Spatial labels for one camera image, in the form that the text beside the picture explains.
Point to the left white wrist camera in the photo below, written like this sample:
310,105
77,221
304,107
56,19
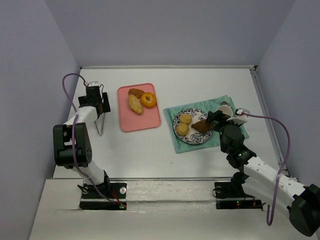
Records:
92,84

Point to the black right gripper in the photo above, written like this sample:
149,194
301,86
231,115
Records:
217,121

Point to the white cup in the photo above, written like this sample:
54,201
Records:
226,110

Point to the orange glazed donut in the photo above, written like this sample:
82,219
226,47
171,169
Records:
148,100

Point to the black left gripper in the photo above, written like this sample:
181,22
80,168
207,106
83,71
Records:
105,103

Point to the brown croissant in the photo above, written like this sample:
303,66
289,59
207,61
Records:
202,127

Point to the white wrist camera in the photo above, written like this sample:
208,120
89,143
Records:
240,117
92,84

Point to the dark brown bread roll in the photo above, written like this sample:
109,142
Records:
138,93

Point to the metal tongs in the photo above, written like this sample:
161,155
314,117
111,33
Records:
99,124

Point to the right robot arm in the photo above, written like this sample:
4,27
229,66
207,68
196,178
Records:
298,202

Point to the green cloth mat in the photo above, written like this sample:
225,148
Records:
213,138

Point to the round yellow bun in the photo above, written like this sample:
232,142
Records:
185,118
182,129

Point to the round yellow bun back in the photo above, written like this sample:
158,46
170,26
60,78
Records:
185,118

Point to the round yellow bun front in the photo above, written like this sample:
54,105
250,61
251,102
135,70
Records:
182,129

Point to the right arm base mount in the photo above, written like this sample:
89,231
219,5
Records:
230,195

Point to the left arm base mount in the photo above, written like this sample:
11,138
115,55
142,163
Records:
113,199

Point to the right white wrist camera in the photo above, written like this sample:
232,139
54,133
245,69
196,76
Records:
240,117

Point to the oval long bread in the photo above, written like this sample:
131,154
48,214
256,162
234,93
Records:
135,105

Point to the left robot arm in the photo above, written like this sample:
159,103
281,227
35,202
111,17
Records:
71,142

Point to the blue floral plate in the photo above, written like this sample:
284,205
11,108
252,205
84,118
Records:
193,137

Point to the pink tray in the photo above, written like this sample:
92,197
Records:
130,121

